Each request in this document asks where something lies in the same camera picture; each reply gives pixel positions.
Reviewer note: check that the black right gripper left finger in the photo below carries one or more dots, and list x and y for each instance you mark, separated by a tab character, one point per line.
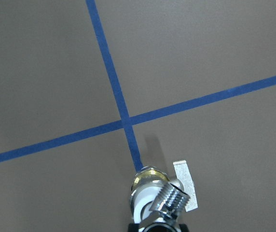
133	227

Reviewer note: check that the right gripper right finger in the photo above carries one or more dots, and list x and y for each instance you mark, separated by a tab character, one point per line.
183	228

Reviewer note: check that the white brass PPR valve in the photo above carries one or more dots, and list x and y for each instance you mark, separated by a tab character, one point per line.
149	181

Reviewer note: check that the chrome angle pipe fitting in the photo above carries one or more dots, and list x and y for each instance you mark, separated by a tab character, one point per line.
165	210

